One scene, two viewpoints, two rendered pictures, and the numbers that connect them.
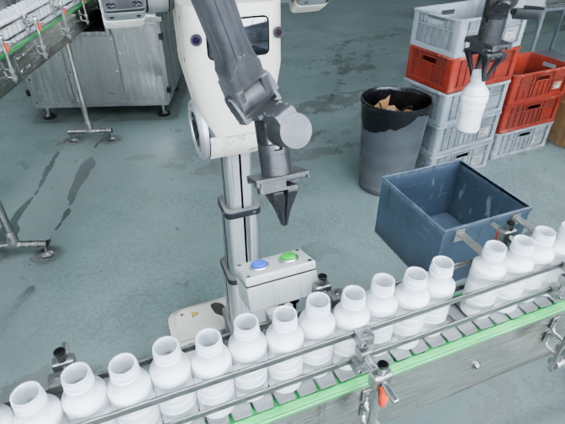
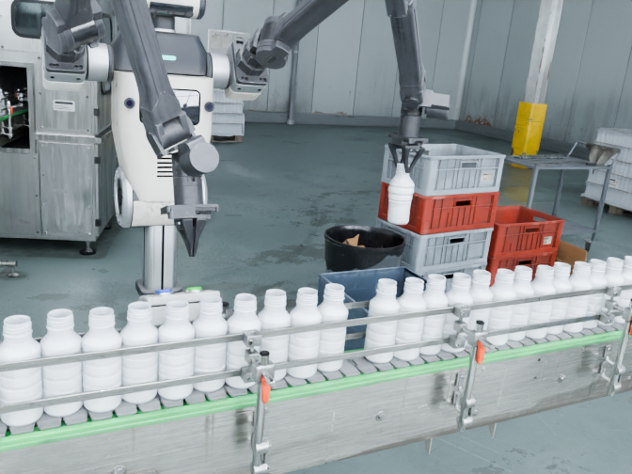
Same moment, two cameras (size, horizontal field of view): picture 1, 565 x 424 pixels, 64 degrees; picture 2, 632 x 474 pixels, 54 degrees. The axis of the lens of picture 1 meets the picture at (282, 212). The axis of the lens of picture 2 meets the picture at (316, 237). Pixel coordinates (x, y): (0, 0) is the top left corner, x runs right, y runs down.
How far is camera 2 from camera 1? 51 cm
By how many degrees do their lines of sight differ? 19
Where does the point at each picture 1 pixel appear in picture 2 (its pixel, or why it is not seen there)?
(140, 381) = (31, 342)
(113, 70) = (31, 194)
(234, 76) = (155, 109)
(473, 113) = (400, 203)
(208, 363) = (98, 336)
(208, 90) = (135, 151)
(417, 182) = (358, 287)
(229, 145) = (152, 211)
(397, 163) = not seen: hidden behind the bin
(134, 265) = not seen: hidden behind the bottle
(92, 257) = not seen: outside the picture
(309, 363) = (200, 370)
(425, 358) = (320, 387)
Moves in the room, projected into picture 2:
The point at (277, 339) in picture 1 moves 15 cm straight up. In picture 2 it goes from (168, 328) to (170, 240)
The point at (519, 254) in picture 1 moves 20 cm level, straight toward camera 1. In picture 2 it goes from (409, 292) to (366, 324)
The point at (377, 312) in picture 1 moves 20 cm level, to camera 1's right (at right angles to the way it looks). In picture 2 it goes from (268, 323) to (380, 328)
